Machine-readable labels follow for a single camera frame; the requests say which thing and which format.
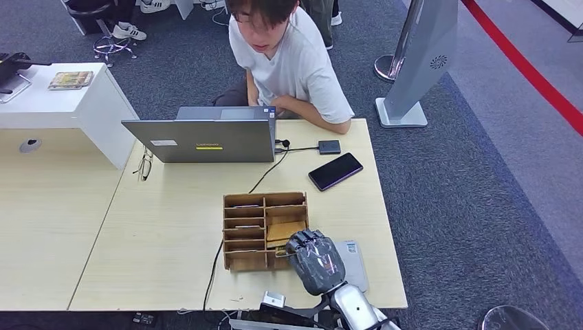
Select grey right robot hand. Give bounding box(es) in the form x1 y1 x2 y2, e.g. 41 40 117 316
285 229 347 298

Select black metal frame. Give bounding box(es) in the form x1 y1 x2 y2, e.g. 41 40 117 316
566 21 583 44

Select white sneaker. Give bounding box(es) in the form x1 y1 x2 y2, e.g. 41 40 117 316
111 23 147 42
139 0 172 14

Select white cabinet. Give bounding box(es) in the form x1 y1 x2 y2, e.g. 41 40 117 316
0 63 140 171

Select grey kiosk stand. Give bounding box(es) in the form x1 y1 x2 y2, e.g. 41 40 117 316
375 0 460 129

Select black-rimmed eyeglasses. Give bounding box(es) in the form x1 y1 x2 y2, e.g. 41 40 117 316
132 148 155 182

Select black power cable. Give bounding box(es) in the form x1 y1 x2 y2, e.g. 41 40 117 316
202 139 291 312

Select person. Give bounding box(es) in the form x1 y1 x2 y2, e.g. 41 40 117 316
211 0 355 135
300 0 343 50

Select round grey stool seat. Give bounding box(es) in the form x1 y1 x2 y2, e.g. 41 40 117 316
481 305 552 330

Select black smartphone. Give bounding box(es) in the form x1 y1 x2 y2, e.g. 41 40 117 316
308 152 364 193

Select grey laptop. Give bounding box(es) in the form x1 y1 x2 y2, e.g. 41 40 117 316
121 106 277 164

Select black terminal device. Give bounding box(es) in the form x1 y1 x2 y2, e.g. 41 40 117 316
0 52 52 87

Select person's left hand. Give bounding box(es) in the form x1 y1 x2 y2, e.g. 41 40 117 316
270 95 298 116

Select grey metal bar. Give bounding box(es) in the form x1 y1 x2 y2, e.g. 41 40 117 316
229 318 320 330

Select black stool chrome footring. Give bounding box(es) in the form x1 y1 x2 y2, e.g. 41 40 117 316
61 0 138 68

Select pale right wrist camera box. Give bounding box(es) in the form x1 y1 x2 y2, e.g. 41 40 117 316
260 291 287 311

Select wooden slotted card organizer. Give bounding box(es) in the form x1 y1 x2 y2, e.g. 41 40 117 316
222 191 311 273

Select chrome stanchion post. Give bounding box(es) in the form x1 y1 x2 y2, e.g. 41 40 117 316
374 0 424 83

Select silver tablet plate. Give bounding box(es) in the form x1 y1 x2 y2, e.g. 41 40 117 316
0 75 33 104

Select grey card reader pad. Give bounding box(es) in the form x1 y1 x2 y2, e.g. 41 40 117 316
334 240 370 294

